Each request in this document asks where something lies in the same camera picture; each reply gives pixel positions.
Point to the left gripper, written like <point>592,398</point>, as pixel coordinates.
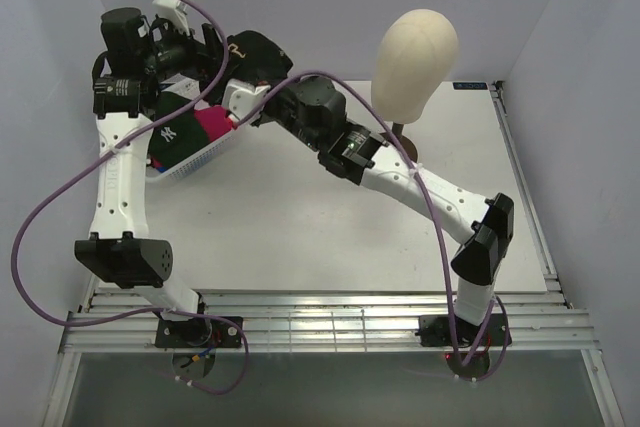
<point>194,50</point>

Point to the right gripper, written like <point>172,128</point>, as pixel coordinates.
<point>264,116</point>

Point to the pink cap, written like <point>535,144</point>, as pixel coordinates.
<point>214,122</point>

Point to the dark green NY cap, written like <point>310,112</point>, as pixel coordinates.
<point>177,139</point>

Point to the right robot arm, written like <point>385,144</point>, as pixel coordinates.
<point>314,111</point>

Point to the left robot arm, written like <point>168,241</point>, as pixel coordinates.
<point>126,79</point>

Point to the white plastic basket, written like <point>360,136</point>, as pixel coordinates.
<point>195,161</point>

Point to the brown mannequin stand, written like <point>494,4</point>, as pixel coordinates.
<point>402,139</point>

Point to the blue logo sticker right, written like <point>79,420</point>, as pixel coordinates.
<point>470,86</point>

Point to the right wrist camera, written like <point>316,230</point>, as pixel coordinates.
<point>243,101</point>

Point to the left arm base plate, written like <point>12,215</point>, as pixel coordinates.
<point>198,333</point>

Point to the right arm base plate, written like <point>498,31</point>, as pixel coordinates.
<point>434,331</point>

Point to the aluminium rail frame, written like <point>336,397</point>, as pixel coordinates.
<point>316,264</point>

